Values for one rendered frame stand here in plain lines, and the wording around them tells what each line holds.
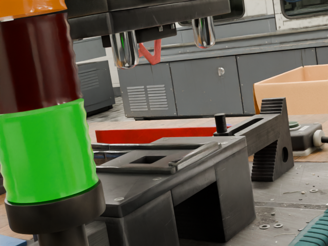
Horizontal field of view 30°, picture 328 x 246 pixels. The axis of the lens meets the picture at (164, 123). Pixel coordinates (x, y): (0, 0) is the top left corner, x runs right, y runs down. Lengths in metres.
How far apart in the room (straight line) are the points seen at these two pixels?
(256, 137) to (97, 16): 0.30
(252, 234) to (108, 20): 0.25
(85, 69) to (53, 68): 7.54
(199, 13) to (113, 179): 0.16
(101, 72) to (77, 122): 7.72
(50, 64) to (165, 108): 6.11
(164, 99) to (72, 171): 6.08
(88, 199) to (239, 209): 0.36
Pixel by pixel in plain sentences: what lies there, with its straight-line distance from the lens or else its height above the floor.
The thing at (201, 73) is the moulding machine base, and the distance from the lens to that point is 5.98.
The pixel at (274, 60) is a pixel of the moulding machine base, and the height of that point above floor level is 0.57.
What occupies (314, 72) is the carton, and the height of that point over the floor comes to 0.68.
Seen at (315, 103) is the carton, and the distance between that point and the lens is 2.83.
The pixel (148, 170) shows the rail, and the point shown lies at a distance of 0.51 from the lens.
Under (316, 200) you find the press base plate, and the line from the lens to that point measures 0.66.
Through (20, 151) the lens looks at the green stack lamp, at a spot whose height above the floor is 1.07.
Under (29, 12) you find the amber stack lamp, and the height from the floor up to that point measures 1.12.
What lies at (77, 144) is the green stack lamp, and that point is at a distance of 0.24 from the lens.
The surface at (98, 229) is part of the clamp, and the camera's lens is 0.44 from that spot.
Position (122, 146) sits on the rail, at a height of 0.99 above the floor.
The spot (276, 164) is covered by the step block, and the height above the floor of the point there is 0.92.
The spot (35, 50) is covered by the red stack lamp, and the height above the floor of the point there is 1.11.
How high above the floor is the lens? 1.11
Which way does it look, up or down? 10 degrees down
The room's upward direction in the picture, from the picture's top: 9 degrees counter-clockwise
